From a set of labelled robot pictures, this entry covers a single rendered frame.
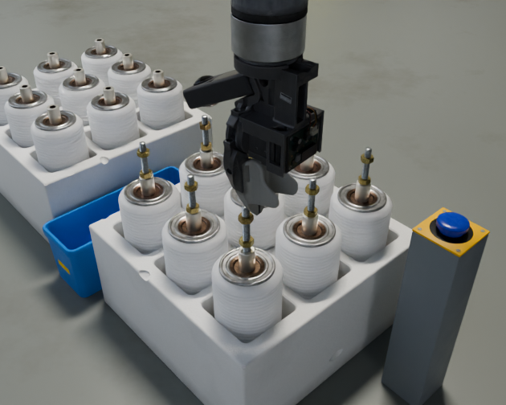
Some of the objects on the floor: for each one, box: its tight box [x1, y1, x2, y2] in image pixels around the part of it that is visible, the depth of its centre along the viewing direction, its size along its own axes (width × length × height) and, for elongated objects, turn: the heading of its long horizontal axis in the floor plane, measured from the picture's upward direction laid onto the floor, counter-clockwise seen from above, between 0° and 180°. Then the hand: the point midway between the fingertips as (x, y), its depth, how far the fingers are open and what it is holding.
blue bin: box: [43, 166, 180, 297], centre depth 115 cm, size 30×11×12 cm, turn 133°
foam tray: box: [0, 88, 213, 243], centre depth 134 cm, size 39×39×18 cm
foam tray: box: [89, 182, 413, 405], centre depth 102 cm, size 39×39×18 cm
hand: (253, 202), depth 73 cm, fingers closed
